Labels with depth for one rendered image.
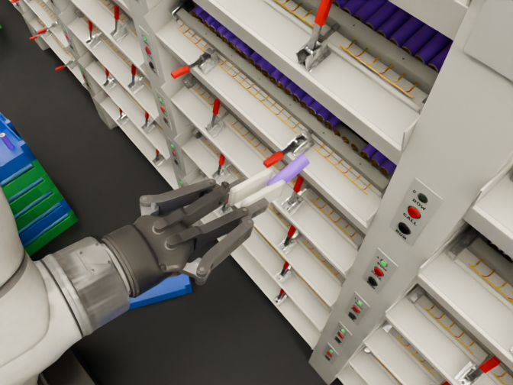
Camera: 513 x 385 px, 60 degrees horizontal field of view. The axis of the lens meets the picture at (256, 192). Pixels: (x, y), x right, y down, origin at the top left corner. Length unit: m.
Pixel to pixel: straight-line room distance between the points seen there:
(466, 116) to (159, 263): 0.34
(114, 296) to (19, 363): 0.10
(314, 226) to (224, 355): 0.78
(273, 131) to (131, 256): 0.40
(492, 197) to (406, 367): 0.58
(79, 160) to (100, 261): 1.62
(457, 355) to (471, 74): 0.55
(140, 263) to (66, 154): 1.66
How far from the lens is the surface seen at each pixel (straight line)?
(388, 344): 1.04
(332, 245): 0.89
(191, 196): 0.56
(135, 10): 1.05
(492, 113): 0.45
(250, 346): 1.58
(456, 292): 0.69
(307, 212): 0.91
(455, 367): 0.87
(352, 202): 0.72
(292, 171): 0.60
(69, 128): 2.20
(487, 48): 0.42
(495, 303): 0.70
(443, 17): 0.45
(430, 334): 0.86
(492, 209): 0.53
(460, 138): 0.48
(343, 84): 0.60
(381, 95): 0.59
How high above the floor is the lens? 1.53
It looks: 57 degrees down
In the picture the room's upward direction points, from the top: straight up
